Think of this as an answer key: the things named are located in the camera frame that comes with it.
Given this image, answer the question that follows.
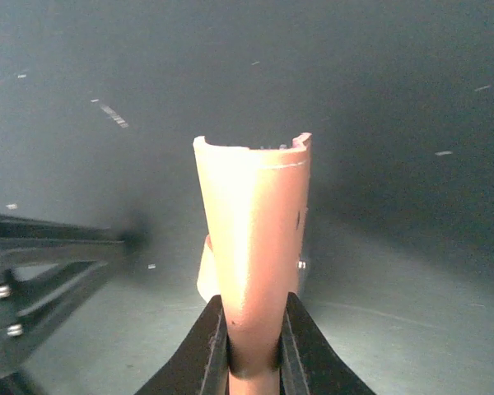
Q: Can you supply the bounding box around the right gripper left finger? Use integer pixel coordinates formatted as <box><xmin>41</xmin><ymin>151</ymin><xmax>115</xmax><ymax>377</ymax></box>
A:
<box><xmin>136</xmin><ymin>295</ymin><xmax>228</xmax><ymax>395</ymax></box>

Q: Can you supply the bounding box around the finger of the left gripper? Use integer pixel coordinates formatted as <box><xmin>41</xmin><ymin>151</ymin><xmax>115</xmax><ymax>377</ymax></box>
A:
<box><xmin>0</xmin><ymin>214</ymin><xmax>147</xmax><ymax>394</ymax></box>

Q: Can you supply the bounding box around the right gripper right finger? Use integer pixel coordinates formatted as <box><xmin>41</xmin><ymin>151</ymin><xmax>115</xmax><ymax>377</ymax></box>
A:
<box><xmin>280</xmin><ymin>292</ymin><xmax>375</xmax><ymax>395</ymax></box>

